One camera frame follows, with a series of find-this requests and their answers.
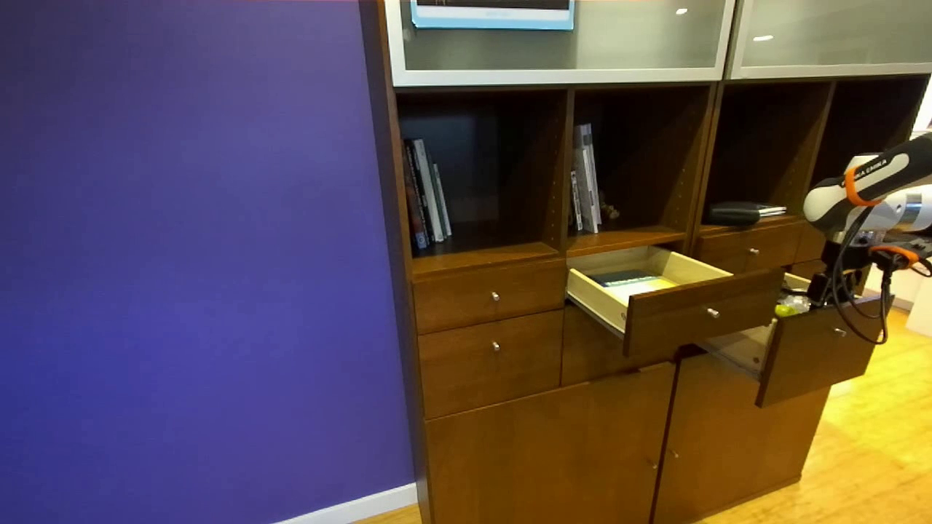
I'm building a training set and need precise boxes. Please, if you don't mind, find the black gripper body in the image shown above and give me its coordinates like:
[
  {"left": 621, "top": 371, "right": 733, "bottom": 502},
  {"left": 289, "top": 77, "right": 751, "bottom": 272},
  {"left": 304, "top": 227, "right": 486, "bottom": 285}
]
[{"left": 813, "top": 237, "right": 876, "bottom": 307}]

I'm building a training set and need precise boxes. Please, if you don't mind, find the small yellow green object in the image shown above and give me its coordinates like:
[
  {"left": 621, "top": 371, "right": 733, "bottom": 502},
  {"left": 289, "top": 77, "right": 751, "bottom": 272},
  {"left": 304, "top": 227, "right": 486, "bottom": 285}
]
[{"left": 773, "top": 291, "right": 816, "bottom": 323}]

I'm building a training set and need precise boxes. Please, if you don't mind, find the black flat box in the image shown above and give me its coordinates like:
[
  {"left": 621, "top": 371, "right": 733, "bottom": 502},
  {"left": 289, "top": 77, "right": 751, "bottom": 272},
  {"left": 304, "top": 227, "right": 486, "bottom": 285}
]
[{"left": 704, "top": 198, "right": 770, "bottom": 232}]

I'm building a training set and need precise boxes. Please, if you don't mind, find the pale paper sheet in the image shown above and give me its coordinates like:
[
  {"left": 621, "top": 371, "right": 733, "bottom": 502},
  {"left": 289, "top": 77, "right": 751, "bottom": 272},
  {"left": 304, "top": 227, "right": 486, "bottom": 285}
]
[{"left": 591, "top": 269, "right": 681, "bottom": 307}]

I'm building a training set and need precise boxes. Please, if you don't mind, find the frosted glass cabinet door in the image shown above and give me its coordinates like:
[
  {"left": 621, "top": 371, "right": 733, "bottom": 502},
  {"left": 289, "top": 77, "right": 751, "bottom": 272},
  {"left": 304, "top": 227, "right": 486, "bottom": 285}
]
[
  {"left": 726, "top": 0, "right": 932, "bottom": 83},
  {"left": 382, "top": 0, "right": 741, "bottom": 87}
]

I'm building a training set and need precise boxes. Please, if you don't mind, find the brown wooden cabinet unit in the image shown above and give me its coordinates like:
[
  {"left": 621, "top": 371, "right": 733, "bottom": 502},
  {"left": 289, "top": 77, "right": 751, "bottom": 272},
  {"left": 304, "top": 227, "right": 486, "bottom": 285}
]
[{"left": 362, "top": 0, "right": 932, "bottom": 524}]

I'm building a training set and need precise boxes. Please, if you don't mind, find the thin grey upright book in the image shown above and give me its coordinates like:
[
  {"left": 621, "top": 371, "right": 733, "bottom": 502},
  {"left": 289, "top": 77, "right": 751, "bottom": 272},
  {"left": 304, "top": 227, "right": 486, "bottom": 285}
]
[{"left": 430, "top": 160, "right": 458, "bottom": 243}]

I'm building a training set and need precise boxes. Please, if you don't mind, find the dark upright book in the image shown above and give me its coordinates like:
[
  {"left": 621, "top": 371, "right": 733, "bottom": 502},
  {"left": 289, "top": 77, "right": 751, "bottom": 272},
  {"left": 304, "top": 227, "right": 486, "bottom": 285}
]
[{"left": 401, "top": 139, "right": 433, "bottom": 256}]

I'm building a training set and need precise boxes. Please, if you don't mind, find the light blue framed panel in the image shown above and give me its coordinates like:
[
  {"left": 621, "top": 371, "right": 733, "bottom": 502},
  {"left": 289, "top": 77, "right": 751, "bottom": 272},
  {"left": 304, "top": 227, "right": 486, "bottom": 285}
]
[{"left": 406, "top": 0, "right": 580, "bottom": 33}]

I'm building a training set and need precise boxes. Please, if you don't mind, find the white baseboard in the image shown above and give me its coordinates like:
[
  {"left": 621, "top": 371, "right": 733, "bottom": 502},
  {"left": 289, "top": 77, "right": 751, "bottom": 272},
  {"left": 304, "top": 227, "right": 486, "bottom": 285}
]
[{"left": 275, "top": 480, "right": 422, "bottom": 524}]

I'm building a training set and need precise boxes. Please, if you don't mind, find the black cable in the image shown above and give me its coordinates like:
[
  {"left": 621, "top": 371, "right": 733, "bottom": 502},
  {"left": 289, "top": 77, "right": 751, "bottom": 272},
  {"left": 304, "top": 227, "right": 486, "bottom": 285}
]
[{"left": 843, "top": 206, "right": 898, "bottom": 349}]

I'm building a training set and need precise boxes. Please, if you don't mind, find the orange cable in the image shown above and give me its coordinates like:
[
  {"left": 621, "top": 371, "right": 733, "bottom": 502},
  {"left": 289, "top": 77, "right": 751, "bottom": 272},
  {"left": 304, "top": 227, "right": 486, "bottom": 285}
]
[{"left": 869, "top": 238, "right": 927, "bottom": 272}]

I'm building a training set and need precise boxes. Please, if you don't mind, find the white robot arm orange ring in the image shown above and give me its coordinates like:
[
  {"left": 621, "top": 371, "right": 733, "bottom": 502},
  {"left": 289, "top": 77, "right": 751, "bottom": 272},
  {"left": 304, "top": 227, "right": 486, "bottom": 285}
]
[{"left": 800, "top": 129, "right": 932, "bottom": 246}]

